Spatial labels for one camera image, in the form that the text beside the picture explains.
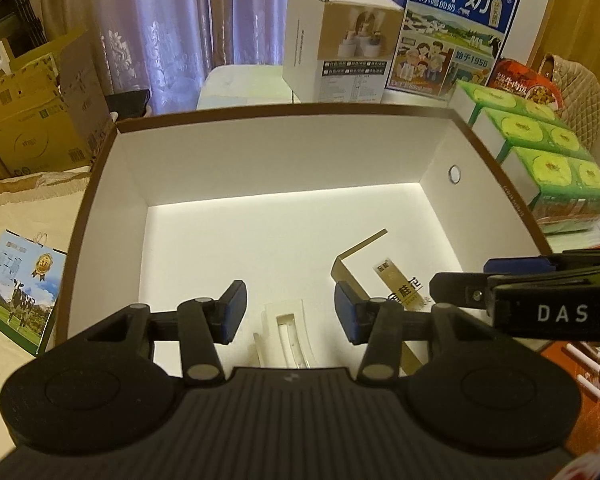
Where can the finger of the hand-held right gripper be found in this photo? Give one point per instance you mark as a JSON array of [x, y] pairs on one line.
[[515, 264], [455, 287]]

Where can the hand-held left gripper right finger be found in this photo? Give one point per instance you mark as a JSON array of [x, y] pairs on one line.
[[345, 317]]

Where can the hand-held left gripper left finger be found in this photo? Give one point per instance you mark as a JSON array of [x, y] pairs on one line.
[[232, 310]]

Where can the large brown cardboard box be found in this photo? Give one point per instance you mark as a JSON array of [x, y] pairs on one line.
[[280, 160]]

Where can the white plastic insert tray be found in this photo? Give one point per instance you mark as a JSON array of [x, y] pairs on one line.
[[272, 310]]

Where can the red printed cardboard sheet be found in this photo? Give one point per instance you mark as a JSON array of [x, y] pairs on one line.
[[555, 357]]

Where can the gold packaging box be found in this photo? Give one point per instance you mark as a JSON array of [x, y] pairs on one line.
[[395, 280]]

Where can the green drink carton pack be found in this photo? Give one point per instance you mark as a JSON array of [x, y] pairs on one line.
[[575, 226], [525, 130]]

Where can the red instant noodle bowl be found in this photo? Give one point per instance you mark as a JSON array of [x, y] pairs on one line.
[[520, 80]]

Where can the beige quilted cushion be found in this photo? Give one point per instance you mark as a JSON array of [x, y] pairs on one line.
[[580, 90]]

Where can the cow print milk gift box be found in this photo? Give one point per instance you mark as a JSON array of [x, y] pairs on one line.
[[20, 285]]

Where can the dark object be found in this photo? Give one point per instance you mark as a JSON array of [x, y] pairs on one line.
[[130, 105]]

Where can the open brown cardboard box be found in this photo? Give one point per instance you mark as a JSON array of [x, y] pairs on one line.
[[35, 120]]

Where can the white printed cardboard box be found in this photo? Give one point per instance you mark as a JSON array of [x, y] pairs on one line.
[[305, 35]]

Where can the purple sheer curtain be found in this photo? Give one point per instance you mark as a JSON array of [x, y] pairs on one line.
[[180, 20]]

